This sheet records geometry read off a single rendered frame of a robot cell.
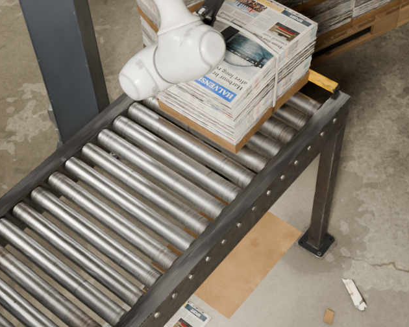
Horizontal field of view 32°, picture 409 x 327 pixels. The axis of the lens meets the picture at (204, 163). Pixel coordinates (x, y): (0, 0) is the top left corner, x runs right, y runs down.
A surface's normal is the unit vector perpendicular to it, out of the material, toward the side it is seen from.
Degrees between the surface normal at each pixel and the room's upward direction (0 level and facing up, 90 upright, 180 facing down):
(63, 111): 90
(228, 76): 6
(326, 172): 90
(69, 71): 90
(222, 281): 0
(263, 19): 2
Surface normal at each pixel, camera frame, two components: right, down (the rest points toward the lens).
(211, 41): 0.64, 0.07
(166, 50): -0.77, 0.24
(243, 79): -0.09, -0.54
